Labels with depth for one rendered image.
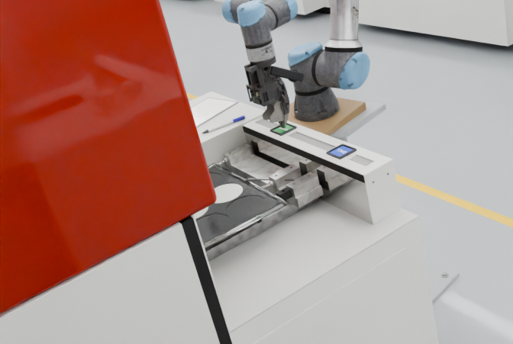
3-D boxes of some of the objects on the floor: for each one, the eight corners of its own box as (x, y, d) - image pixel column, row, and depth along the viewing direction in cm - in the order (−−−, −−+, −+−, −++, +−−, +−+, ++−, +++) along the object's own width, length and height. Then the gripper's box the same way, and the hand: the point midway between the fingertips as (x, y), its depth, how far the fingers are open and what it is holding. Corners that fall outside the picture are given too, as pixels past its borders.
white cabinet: (285, 599, 184) (201, 352, 150) (133, 400, 262) (56, 208, 228) (461, 452, 210) (424, 214, 176) (275, 312, 288) (226, 128, 254)
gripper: (238, 63, 197) (256, 133, 206) (256, 68, 190) (273, 140, 199) (263, 52, 201) (280, 120, 210) (282, 56, 193) (298, 127, 202)
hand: (284, 122), depth 205 cm, fingers closed
